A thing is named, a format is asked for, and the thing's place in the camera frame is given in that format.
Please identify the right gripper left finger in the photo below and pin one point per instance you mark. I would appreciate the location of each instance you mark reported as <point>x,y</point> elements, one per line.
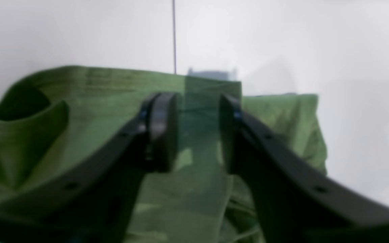
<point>93,202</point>

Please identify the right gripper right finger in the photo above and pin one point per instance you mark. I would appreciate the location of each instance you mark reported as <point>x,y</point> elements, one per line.
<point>294,202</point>

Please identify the olive green t-shirt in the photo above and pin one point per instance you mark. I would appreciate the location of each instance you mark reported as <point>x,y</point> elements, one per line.
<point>53,120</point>

